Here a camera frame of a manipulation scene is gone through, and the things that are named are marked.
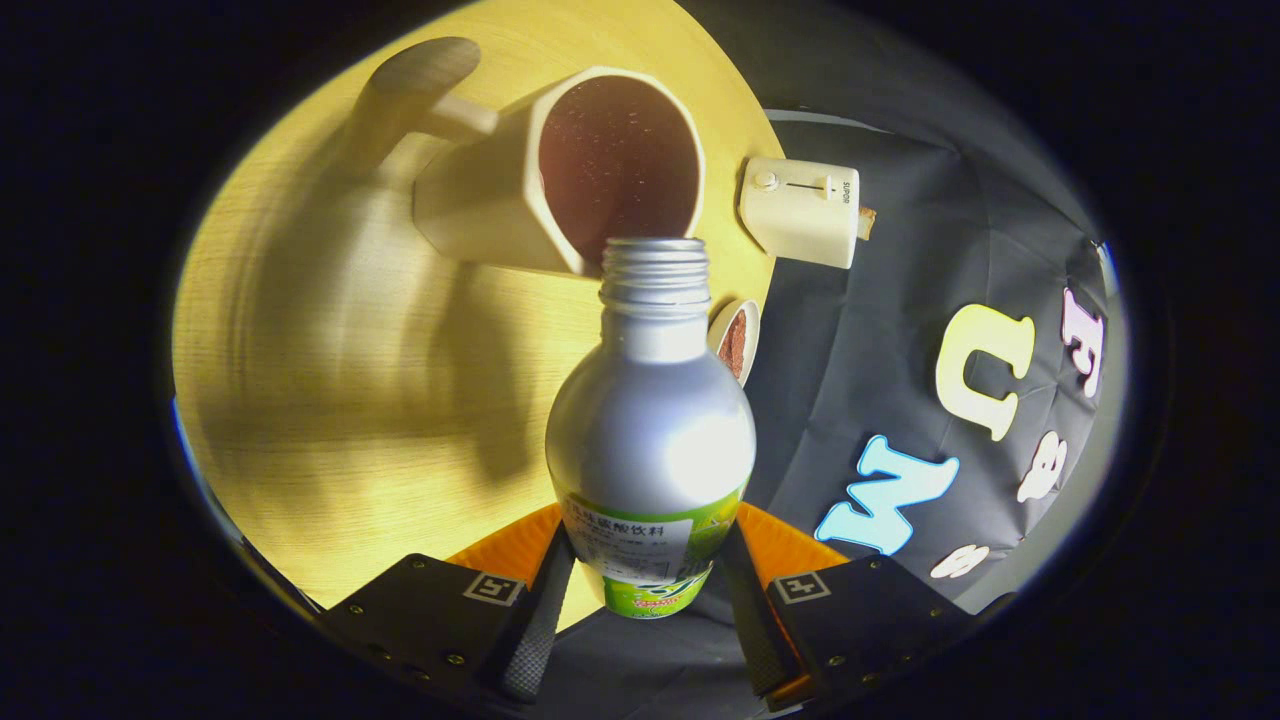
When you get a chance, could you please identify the silver bottle with green label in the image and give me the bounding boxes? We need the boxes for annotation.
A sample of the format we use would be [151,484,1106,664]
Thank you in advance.
[546,237,757,621]

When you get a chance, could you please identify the brown sausage piece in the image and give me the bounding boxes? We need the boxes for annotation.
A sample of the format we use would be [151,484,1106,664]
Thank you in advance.
[716,310,749,377]

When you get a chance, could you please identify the white toaster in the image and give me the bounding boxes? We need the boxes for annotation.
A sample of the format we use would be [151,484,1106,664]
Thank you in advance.
[738,156,861,270]

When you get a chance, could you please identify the white oval plate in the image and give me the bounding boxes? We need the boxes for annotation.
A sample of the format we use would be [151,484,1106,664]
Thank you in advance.
[708,299,762,387]

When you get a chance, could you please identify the beige cup with wooden handle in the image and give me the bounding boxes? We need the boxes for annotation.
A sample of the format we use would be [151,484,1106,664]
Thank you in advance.
[352,37,707,279]

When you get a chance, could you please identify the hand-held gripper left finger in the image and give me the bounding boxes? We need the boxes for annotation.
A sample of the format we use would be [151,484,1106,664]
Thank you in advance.
[320,503,579,706]

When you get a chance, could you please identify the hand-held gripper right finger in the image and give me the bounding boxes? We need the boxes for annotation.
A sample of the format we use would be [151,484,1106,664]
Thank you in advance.
[720,502,973,713]

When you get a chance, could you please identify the black backdrop cloth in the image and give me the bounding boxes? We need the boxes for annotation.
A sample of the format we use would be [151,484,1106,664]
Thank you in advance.
[540,0,1131,720]

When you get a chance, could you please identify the wooden table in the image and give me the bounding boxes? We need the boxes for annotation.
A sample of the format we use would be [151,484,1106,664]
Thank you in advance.
[172,0,786,611]

